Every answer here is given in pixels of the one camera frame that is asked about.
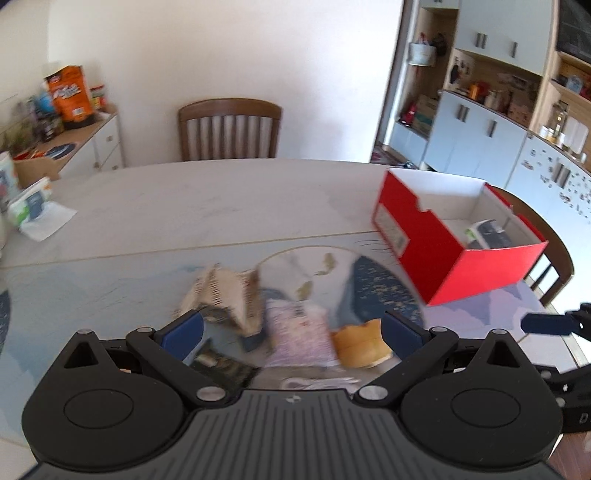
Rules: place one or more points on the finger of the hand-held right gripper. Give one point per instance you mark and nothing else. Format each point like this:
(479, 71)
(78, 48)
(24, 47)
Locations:
(570, 381)
(545, 322)

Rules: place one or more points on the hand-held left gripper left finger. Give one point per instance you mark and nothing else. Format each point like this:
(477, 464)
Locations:
(183, 333)

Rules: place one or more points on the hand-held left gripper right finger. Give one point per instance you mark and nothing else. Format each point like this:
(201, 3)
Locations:
(400, 333)

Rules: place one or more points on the red cardboard box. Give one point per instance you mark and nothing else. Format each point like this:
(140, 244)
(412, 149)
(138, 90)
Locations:
(415, 249)

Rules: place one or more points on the pink patterned packet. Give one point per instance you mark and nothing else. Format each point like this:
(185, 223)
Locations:
(300, 332)

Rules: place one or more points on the orange bread bun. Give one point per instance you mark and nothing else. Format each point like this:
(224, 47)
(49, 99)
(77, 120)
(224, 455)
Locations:
(360, 344)

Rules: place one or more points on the dark glossy packet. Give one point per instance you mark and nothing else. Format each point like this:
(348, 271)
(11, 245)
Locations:
(226, 367)

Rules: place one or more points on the beige striped packet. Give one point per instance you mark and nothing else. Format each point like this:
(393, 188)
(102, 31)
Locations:
(226, 290)

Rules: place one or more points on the brown wooden chair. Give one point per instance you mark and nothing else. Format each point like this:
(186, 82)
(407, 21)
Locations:
(554, 244)
(231, 110)

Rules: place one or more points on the green and dark packet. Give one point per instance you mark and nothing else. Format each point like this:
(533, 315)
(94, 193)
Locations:
(489, 235)

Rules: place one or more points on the white refrigerator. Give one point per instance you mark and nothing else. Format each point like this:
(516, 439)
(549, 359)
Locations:
(540, 175)

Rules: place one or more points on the white paper tissue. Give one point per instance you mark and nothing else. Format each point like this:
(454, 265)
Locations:
(51, 221)

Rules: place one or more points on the patterned red rug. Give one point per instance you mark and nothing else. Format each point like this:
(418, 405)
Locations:
(385, 156)

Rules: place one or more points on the white tissue pack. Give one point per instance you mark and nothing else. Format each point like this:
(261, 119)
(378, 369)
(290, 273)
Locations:
(30, 201)

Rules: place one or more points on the white sideboard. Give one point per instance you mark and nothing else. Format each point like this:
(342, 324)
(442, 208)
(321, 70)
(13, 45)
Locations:
(101, 147)

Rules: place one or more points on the grey wooden cabinet unit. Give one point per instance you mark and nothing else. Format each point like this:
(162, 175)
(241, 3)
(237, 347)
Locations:
(480, 124)

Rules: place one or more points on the large cardboard box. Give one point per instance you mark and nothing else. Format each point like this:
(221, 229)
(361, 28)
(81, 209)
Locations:
(425, 115)

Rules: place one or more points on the small cardboard box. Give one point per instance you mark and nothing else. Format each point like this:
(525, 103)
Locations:
(37, 170)

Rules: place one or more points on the round blue mat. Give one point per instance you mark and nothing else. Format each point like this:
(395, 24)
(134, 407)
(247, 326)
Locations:
(60, 150)

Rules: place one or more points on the white printed container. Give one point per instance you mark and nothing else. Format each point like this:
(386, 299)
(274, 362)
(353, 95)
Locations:
(7, 180)

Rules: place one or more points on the dark printed packet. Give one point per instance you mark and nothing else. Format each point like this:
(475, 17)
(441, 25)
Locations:
(48, 122)

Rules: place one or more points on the red lid jar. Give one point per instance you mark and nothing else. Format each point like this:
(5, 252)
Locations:
(98, 98)

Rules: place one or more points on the orange snack bag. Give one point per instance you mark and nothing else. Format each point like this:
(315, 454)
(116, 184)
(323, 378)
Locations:
(69, 97)

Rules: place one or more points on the hanging tote bag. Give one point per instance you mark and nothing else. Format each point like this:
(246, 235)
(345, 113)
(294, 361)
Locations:
(421, 51)

